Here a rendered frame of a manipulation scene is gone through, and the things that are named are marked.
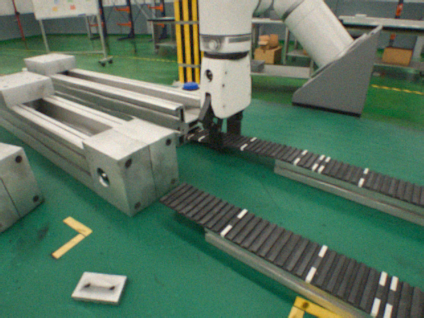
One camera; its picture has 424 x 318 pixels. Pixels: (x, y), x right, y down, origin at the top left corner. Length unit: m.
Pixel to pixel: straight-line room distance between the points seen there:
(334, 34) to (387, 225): 0.57
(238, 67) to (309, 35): 0.42
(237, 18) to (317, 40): 0.44
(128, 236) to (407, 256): 0.35
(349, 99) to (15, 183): 0.75
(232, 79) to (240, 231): 0.25
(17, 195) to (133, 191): 0.17
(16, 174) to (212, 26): 0.35
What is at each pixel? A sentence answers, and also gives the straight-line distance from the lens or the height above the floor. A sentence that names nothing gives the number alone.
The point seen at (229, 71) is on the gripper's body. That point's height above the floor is 0.94.
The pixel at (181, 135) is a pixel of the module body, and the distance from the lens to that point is 0.55.
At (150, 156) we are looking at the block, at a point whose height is 0.86.
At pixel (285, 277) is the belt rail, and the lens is 0.31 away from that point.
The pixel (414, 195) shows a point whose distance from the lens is 0.45.
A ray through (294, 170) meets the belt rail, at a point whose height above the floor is 0.79.
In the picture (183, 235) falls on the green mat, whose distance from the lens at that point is 0.36.
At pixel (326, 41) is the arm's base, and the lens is 0.85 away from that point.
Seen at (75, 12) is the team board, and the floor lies 1.02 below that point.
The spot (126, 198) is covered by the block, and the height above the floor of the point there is 0.81.
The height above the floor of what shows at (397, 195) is 0.81.
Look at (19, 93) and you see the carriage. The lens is 0.71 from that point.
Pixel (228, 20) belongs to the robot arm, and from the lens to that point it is 0.43.
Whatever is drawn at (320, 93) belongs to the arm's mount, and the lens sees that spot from 0.80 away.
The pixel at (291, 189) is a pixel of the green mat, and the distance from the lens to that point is 0.44.
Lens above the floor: 1.04
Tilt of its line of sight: 31 degrees down
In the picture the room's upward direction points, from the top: 1 degrees counter-clockwise
